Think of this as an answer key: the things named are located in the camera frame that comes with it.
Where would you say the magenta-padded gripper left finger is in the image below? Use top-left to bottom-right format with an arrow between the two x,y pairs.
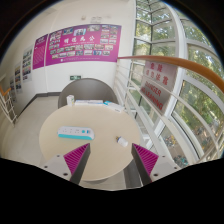
41,143 -> 92,185

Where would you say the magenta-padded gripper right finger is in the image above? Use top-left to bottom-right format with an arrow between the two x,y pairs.
131,143 -> 183,186

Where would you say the small upright white green box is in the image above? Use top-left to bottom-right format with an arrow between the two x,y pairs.
66,94 -> 75,107

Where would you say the long flat white blue box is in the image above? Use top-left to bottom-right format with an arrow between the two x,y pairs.
103,100 -> 125,114

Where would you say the small white stair railing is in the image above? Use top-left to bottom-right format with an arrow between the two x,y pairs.
0,83 -> 18,126

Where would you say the white photo display board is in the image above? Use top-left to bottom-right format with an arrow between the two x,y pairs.
8,78 -> 18,103
21,46 -> 34,84
13,63 -> 24,94

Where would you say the grey sign with red characters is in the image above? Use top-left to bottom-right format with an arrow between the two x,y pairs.
146,60 -> 179,91

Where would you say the white railing with wooden handrail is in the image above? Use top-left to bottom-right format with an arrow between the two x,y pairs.
113,54 -> 224,168

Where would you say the narrow magenta text poster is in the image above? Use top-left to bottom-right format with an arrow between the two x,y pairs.
32,33 -> 49,70

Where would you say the large magenta photo poster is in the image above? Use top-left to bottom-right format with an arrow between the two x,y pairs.
44,23 -> 122,67

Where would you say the large glass window wall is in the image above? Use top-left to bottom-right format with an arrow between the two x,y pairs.
133,0 -> 224,161

